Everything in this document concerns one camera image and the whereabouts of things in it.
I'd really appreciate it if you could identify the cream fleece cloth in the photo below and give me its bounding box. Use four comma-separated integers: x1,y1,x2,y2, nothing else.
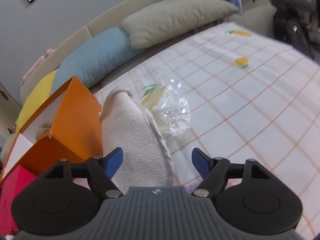
99,87,174,193

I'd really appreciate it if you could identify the clear plastic bag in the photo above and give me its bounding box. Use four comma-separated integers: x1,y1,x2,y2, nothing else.
141,77,191,139

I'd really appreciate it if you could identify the brown knitted plush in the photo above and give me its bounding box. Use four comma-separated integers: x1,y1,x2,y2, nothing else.
35,122,52,141

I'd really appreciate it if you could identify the orange cardboard box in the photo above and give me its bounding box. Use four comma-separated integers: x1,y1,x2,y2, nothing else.
1,76,103,180

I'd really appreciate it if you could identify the lemon checked tablecloth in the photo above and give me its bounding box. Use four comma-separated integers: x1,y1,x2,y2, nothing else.
95,23,319,239

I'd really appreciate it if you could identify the red lidded plastic container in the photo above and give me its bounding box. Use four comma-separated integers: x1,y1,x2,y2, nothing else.
0,165,37,235

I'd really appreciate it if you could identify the yellow cushion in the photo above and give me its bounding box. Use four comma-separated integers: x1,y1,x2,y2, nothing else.
15,70,57,134

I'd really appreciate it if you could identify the blue cushion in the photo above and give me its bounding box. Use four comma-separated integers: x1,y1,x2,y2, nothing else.
50,27,144,94

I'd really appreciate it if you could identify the cream door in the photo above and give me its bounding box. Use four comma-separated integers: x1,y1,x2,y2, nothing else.
0,84,21,141

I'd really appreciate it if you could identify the pink plush on sofa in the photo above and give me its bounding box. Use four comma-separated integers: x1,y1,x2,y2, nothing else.
20,49,54,86

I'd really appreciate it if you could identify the grey-beige cushion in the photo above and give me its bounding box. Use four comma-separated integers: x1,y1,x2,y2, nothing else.
121,0,238,49

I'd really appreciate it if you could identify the dark backpack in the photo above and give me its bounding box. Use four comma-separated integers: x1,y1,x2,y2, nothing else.
273,7,315,59

